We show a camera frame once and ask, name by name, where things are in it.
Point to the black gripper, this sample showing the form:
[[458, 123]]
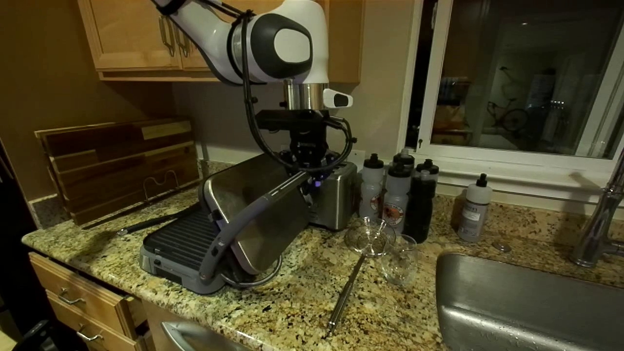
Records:
[[312, 140]]

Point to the steel sandwich maker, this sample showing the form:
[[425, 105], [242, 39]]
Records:
[[246, 220]]

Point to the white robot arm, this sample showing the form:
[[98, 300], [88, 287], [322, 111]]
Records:
[[259, 39]]

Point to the stainless steel toaster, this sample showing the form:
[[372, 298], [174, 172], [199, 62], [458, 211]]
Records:
[[333, 197]]

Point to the clear bottle black cap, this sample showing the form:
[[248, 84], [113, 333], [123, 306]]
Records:
[[371, 185]]

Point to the clear bottle red print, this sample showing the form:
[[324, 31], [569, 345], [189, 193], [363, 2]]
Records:
[[396, 197]]

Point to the grey bottle black cap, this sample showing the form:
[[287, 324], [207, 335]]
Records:
[[404, 156]]

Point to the clear drinking glass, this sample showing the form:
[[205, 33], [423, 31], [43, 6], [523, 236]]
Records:
[[400, 259], [367, 236]]

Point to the black sports bottle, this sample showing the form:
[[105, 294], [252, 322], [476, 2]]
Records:
[[421, 201]]

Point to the metal whisk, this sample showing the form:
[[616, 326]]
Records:
[[343, 292]]

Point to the black stick utensil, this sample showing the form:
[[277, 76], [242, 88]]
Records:
[[148, 224]]

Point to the dark wooden cutting board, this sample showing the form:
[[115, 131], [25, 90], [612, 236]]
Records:
[[109, 168]]

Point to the white framed window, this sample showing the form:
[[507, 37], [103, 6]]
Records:
[[519, 78]]

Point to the stainless steel sink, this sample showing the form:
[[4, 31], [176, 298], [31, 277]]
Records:
[[519, 304]]

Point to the chrome faucet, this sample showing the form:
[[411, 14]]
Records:
[[601, 214]]

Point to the white wall outlet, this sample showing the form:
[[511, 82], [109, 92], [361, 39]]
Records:
[[357, 156]]

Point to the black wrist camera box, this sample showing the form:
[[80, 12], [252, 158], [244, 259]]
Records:
[[285, 119]]

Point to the wooden wall cabinet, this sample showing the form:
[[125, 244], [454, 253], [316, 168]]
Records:
[[129, 39]]

